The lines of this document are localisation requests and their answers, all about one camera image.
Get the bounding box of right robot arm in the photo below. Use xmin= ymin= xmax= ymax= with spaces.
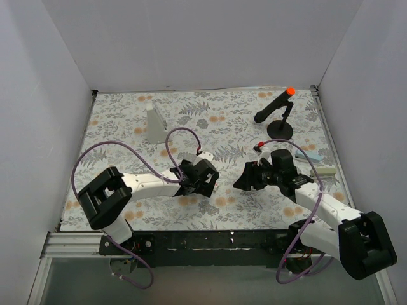
xmin=233 ymin=146 xmax=397 ymax=280

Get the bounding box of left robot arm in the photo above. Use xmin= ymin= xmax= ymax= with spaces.
xmin=78 ymin=159 xmax=219 ymax=254

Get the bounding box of floral patterned table mat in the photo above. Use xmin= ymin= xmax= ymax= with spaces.
xmin=59 ymin=86 xmax=355 ymax=231

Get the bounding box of black round microphone stand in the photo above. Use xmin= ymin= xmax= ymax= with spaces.
xmin=267 ymin=102 xmax=293 ymax=140

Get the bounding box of black microphone orange tip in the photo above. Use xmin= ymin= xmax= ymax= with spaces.
xmin=254 ymin=87 xmax=296 ymax=123

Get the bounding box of grey metronome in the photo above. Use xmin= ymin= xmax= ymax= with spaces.
xmin=146 ymin=102 xmax=168 ymax=144

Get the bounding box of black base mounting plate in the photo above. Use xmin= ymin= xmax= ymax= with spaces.
xmin=98 ymin=229 xmax=327 ymax=269

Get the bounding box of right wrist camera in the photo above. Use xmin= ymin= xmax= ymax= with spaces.
xmin=253 ymin=142 xmax=271 ymax=166

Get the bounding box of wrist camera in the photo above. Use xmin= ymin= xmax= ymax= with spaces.
xmin=253 ymin=142 xmax=271 ymax=166
xmin=194 ymin=152 xmax=214 ymax=163

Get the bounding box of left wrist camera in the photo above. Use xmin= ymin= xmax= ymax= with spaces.
xmin=194 ymin=152 xmax=214 ymax=163

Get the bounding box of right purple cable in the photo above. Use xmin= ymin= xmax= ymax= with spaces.
xmin=259 ymin=138 xmax=335 ymax=285

